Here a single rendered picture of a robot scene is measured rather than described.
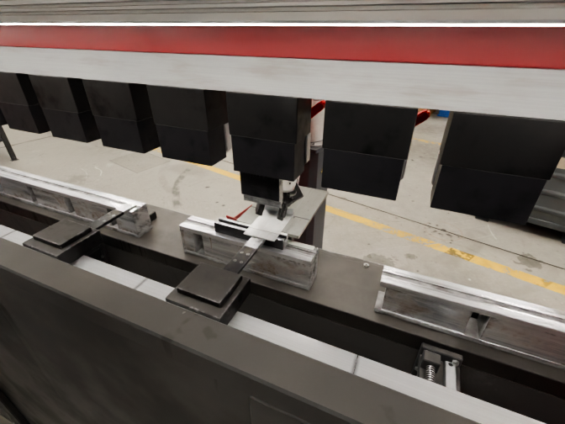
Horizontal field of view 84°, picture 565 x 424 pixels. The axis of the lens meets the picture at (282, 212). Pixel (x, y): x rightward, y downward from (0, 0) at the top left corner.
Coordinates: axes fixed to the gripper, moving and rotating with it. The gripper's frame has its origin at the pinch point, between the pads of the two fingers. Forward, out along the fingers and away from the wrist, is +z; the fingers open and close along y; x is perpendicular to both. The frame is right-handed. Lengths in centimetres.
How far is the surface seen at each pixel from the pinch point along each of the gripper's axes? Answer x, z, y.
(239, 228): -2.5, 6.5, -6.2
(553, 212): 207, -69, 138
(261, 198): -7.7, -1.5, 0.2
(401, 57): -30.9, -23.1, 26.3
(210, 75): -28.2, -19.9, -7.8
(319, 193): 17.8, -10.5, 7.1
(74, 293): -63, 13, 17
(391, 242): 180, -16, 30
